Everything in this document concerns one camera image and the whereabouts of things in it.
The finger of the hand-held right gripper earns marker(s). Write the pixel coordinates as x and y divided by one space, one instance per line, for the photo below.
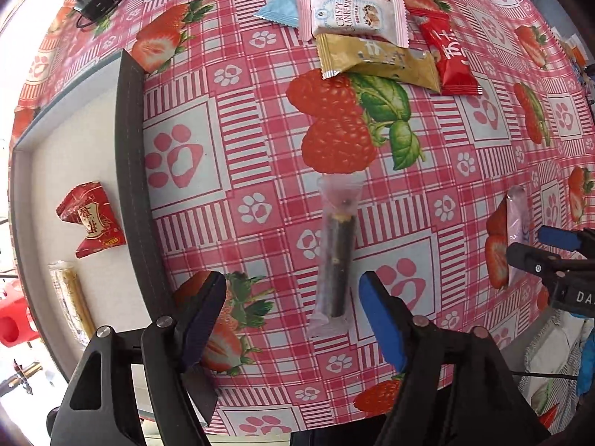
560 238
530 260

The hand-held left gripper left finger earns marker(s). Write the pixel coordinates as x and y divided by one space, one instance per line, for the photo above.
204 323

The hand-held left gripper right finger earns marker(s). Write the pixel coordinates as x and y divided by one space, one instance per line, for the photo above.
381 318

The pale clear snack packet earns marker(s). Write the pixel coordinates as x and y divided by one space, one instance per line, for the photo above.
517 218

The dark roll snack clear wrapper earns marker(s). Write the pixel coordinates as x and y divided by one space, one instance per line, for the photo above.
335 251

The beige snack bar clear wrapper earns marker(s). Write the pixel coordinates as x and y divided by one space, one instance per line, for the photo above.
69 297

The red gold-print snack packet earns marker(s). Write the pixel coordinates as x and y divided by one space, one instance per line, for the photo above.
90 220

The red white-print snack packet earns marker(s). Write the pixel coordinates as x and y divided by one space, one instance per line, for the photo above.
453 60

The grey box tray white inside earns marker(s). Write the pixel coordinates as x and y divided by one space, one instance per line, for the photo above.
46 172

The gold snack packet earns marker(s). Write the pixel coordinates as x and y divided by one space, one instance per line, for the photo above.
372 58

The pink white biscuit packet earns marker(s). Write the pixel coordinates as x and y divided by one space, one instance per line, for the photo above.
353 14

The light blue snack packet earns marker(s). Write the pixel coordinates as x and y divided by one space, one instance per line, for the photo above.
283 7

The white patterned cloth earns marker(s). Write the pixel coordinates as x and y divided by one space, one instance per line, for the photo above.
553 362

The strawberry printed tablecloth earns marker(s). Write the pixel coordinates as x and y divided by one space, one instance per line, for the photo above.
260 148

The red plastic stool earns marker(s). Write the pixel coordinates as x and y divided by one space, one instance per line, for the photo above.
14 323

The black power adapter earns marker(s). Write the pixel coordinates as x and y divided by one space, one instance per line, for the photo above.
94 2

